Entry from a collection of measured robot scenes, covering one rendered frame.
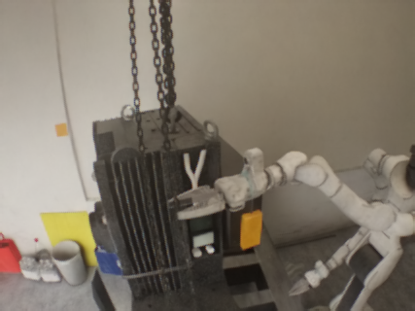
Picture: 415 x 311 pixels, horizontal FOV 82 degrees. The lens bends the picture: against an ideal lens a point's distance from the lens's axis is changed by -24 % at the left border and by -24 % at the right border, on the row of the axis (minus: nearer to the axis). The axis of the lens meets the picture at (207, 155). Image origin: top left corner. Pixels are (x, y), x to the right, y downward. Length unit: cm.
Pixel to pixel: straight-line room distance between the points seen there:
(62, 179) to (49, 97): 67
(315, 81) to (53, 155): 213
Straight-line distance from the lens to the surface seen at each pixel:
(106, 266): 276
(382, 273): 137
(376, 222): 93
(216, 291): 141
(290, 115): 240
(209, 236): 125
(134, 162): 99
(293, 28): 229
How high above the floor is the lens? 202
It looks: 26 degrees down
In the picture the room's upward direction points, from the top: 3 degrees counter-clockwise
